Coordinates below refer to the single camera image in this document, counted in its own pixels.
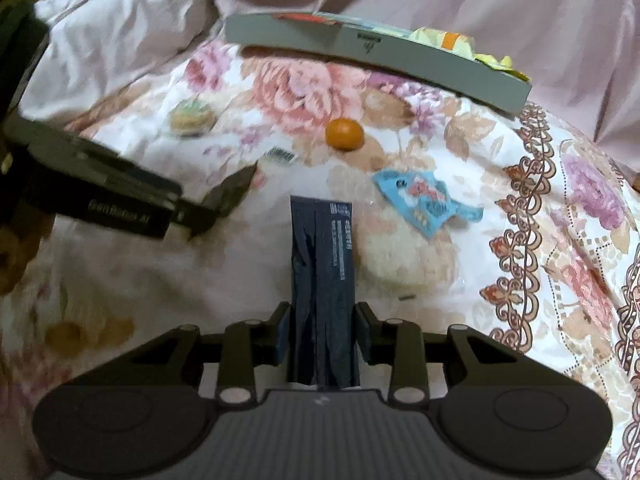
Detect green cookie pack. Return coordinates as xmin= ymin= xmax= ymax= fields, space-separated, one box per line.
xmin=168 ymin=99 xmax=217 ymax=136

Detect green yellow snack packet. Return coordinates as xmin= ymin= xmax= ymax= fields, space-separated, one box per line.
xmin=475 ymin=53 xmax=530 ymax=82

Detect floral bed sheet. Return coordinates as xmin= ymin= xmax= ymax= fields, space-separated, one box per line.
xmin=1 ymin=41 xmax=639 ymax=479

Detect grey snack tray box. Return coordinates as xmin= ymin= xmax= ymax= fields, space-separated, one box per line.
xmin=224 ymin=11 xmax=532 ymax=115

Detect round cake clear wrapper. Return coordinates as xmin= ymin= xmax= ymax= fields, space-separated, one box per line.
xmin=354 ymin=200 xmax=459 ymax=294

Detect light blue snack wrapper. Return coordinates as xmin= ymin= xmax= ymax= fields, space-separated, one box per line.
xmin=372 ymin=169 xmax=484 ymax=240

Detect small orange mandarin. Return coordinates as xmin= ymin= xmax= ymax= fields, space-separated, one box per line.
xmin=324 ymin=118 xmax=364 ymax=151

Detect yellow orange bread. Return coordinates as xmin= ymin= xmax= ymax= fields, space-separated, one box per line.
xmin=409 ymin=27 xmax=475 ymax=60

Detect pink satin quilt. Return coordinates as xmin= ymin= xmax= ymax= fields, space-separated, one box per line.
xmin=22 ymin=0 xmax=639 ymax=171

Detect dark blue snack packet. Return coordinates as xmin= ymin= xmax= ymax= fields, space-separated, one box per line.
xmin=286 ymin=196 xmax=360 ymax=390

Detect red snack packet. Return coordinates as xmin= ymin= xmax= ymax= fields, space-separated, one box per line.
xmin=274 ymin=12 xmax=337 ymax=26

